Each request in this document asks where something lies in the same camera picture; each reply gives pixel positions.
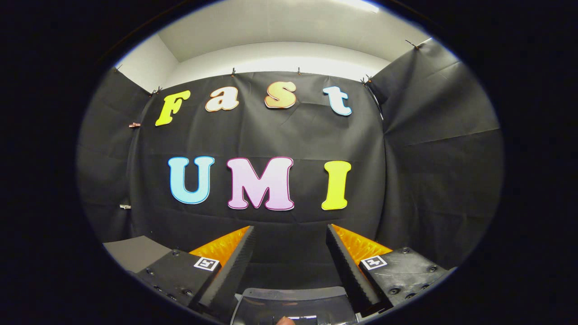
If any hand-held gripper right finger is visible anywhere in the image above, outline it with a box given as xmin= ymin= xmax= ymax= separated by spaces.
xmin=325 ymin=223 xmax=448 ymax=317

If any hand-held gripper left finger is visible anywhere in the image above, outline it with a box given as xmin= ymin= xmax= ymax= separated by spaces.
xmin=135 ymin=226 xmax=256 ymax=324

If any dark washing machine lid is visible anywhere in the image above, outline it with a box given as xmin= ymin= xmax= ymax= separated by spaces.
xmin=230 ymin=286 xmax=359 ymax=325

